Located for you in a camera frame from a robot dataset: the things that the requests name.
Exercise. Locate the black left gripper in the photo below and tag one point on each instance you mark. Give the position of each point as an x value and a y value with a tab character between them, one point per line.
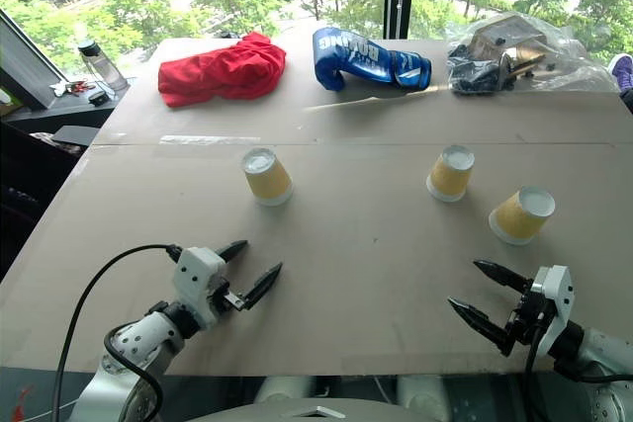
223	297

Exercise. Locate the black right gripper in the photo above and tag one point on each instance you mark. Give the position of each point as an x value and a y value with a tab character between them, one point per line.
531	315

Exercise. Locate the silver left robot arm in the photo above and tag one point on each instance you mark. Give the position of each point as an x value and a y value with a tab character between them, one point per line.
148	338

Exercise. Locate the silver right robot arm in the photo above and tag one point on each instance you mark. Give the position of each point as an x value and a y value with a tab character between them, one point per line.
603	353

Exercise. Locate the yellow paper cup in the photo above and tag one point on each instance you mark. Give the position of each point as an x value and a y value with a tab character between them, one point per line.
516	222
269	185
447	180

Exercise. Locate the grey curved robot body panel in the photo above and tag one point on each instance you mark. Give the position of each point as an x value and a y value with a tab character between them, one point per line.
316	412

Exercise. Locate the red cloth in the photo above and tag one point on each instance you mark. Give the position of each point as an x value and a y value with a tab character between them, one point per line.
222	71

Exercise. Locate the black flat box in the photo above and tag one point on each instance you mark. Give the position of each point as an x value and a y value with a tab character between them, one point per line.
74	135

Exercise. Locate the small black object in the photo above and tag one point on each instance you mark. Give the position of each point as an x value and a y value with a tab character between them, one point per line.
98	98

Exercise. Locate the blue boxing glove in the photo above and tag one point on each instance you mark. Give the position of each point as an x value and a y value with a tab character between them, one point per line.
356	61

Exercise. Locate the clear plastic bag with parts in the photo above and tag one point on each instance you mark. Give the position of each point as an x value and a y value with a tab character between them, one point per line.
494	61

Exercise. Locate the clear water bottle black lid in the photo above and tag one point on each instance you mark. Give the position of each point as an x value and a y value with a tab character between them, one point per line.
101	68

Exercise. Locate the red and white small items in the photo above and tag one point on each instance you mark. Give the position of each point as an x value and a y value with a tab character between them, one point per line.
74	88

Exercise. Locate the purple shoe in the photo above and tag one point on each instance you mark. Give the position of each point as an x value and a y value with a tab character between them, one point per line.
624	71

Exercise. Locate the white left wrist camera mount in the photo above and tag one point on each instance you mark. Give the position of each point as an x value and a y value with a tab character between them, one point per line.
195	283

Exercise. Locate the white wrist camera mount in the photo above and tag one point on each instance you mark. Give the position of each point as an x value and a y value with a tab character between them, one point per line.
559	288
195	283

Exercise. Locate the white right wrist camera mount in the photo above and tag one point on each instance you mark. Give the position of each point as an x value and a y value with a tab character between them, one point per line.
559	288

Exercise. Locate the black slanted window frame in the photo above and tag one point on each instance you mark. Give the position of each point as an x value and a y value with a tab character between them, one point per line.
25	66

